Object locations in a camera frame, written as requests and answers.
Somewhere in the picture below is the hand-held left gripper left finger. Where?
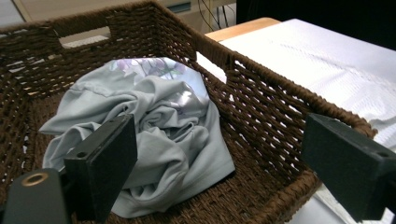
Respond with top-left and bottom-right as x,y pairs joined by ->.
64,113 -> 138,223

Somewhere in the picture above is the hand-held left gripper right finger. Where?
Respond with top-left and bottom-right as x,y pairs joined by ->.
300,113 -> 396,223

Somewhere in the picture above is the light grey floral garment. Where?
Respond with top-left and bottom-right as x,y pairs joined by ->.
38,56 -> 236,219

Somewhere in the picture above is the brown woven basket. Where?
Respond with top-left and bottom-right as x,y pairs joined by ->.
0,0 -> 378,224

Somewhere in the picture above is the white table cover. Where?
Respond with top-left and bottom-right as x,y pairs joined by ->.
195,18 -> 396,224

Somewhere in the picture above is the black curtain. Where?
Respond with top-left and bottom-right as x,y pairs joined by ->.
235,0 -> 396,51

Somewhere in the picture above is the bundle of black cables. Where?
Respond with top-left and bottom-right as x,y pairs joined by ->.
197,0 -> 236,31

